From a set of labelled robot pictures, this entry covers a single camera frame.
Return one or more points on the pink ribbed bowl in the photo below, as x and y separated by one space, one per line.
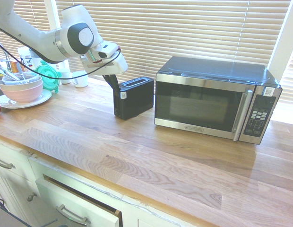
21 93

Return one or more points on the white dinner plate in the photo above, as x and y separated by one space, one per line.
42 98

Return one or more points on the beige blind behind arm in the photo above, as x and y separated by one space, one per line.
30 14

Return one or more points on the wide beige window blind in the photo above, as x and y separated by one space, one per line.
184 35

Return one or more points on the white wipes canister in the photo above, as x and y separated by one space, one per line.
26 59

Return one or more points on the metal utensil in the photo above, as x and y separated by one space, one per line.
11 76

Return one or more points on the stainless steel black microwave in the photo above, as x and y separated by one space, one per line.
203 104

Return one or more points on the tall white cup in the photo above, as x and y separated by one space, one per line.
65 73

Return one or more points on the white open drawer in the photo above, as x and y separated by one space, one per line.
73 205

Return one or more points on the teal plastic lid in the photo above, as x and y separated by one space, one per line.
50 82

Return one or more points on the orange spice bottle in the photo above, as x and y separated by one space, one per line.
13 67

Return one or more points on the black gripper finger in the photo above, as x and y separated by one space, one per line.
108 79
114 82

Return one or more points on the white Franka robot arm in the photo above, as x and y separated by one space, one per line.
47 42

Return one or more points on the clear plastic container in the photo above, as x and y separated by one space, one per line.
28 76

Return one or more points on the white bowl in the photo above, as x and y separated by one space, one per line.
30 83

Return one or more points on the round metal cabinet knob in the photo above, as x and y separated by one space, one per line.
31 197

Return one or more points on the white kitchen cabinet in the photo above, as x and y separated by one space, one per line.
16 175

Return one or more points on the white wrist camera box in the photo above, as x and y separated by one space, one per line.
105 52

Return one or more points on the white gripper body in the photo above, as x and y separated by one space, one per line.
111 66

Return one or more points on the narrow beige window blind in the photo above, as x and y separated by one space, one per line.
290 78

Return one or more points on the black slot toaster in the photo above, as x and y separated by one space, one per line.
134 99

